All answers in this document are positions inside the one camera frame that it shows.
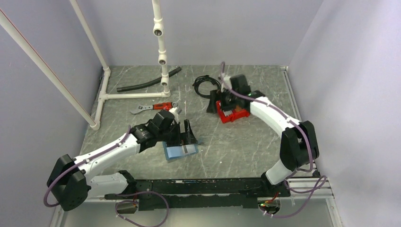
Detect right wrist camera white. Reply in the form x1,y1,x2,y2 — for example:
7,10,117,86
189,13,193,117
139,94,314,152
220,76,232,90

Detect white PVC pipe frame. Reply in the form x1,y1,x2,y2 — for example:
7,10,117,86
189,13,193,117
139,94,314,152
0,0,171,131

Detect coiled black cable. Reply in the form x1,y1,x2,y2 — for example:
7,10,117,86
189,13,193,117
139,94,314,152
192,75,222,100

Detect black rubber hose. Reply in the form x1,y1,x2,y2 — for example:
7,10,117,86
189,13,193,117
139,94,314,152
116,66,183,93

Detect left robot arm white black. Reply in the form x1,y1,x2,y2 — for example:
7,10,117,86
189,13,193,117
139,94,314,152
43,107,199,211

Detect red plastic bin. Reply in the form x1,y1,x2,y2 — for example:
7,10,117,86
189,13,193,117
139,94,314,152
217,101,250,123

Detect blue card holder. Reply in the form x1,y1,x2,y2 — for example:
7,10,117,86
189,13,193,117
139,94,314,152
162,142,199,161

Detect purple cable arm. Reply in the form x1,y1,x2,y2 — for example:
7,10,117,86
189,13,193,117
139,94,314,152
219,61,328,219
43,125,171,227

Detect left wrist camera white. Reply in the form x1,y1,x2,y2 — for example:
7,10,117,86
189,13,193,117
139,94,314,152
169,106,182,122

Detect white cards in bin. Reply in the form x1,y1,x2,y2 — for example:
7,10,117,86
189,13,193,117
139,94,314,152
222,110,233,117

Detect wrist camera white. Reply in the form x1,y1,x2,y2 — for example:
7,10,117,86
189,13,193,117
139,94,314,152
169,106,182,122
220,76,232,90

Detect red handled adjustable wrench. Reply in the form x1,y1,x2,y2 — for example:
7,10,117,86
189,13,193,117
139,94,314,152
130,102,178,114

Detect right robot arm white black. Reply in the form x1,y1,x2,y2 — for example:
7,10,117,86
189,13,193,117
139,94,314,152
210,73,320,196

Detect white credit card grey stripe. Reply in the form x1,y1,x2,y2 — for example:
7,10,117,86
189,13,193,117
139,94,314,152
182,144,198,156

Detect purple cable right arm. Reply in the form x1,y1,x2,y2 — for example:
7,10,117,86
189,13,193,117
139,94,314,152
219,61,328,219

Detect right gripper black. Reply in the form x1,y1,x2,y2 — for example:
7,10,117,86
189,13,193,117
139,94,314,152
207,87,240,114

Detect aluminium rail right side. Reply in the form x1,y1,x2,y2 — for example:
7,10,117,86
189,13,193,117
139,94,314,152
280,66,332,200

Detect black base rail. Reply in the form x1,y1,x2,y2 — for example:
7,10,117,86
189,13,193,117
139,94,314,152
104,177,290,211

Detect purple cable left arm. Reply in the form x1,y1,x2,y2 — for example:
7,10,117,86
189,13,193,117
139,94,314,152
43,125,171,227

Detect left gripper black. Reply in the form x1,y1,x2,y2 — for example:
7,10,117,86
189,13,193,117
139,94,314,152
157,120,197,148

